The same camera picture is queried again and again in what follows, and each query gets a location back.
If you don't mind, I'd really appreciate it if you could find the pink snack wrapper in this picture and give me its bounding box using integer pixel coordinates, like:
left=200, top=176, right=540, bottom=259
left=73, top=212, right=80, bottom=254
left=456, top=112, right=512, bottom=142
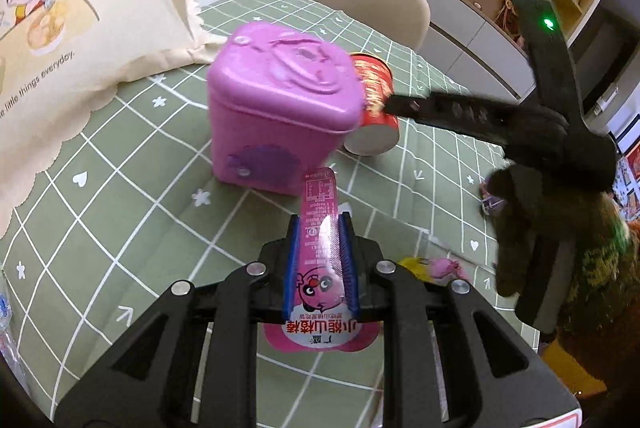
left=262, top=167, right=384, bottom=354

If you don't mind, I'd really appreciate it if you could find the small yellow wrapper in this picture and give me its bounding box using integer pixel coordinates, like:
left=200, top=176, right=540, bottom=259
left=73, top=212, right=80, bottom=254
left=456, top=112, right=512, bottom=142
left=397, top=257, right=431, bottom=279

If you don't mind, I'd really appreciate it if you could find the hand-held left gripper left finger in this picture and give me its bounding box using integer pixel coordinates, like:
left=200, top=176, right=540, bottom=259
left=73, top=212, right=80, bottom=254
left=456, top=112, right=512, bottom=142
left=52, top=214, right=303, bottom=428

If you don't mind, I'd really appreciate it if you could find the beige chair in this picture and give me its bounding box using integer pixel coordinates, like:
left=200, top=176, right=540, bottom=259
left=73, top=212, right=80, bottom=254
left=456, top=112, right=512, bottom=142
left=313, top=0, right=432, bottom=52

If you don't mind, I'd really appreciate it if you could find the purple white packet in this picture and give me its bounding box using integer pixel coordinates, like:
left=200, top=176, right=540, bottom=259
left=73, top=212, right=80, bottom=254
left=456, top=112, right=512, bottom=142
left=479, top=180, right=501, bottom=217

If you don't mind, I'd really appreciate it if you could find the pink tin box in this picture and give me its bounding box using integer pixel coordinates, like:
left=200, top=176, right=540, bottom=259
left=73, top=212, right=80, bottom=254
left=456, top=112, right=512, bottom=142
left=206, top=20, right=364, bottom=197

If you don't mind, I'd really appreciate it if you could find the person's right hand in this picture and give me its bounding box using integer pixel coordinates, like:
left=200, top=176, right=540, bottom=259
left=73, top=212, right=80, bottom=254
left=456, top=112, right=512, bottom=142
left=484, top=162, right=552, bottom=298

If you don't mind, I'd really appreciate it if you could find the red patterned can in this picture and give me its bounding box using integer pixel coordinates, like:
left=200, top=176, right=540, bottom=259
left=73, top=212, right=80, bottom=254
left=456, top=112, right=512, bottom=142
left=344, top=51, right=401, bottom=157

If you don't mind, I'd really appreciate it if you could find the clear plastic bottle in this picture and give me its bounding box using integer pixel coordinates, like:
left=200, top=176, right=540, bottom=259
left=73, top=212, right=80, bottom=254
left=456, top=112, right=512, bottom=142
left=0, top=277, right=27, bottom=390

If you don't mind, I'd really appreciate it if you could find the orange packet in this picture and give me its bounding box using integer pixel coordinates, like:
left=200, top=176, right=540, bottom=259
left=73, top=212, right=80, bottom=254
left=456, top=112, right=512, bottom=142
left=542, top=337, right=609, bottom=402

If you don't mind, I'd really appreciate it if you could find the small pink wrapper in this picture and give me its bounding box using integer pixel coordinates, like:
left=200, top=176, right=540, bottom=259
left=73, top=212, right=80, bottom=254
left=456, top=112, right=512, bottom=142
left=427, top=257, right=471, bottom=284

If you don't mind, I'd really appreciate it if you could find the person's right forearm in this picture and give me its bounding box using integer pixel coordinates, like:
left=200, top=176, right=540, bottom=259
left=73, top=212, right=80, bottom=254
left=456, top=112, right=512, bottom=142
left=550, top=188, right=640, bottom=391

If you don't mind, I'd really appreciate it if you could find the green checked tablecloth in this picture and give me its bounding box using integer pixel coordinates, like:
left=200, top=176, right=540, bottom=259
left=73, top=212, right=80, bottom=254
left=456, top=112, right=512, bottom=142
left=0, top=0, right=547, bottom=428

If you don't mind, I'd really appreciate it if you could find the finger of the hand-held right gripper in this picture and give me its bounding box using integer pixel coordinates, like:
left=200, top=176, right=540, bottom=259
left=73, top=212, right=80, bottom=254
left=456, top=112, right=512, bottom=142
left=384, top=90, right=512, bottom=145

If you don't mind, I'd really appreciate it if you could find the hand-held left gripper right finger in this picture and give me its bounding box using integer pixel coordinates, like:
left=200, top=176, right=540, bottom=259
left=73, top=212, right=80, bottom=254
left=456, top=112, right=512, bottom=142
left=340, top=213, right=584, bottom=428

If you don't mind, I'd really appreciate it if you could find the hanging twig doll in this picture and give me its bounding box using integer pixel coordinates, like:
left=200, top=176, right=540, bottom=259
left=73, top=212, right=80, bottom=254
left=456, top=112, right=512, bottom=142
left=494, top=0, right=526, bottom=40

